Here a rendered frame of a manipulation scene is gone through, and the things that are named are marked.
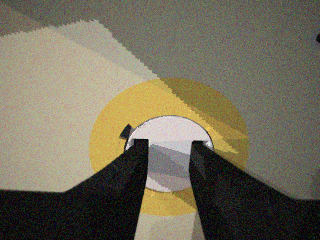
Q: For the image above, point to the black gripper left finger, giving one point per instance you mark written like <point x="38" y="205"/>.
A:
<point x="106" y="206"/>

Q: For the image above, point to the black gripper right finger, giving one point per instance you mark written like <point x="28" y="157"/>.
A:
<point x="233" y="205"/>

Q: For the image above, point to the white cylinder with orange pins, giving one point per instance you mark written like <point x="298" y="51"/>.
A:
<point x="170" y="141"/>

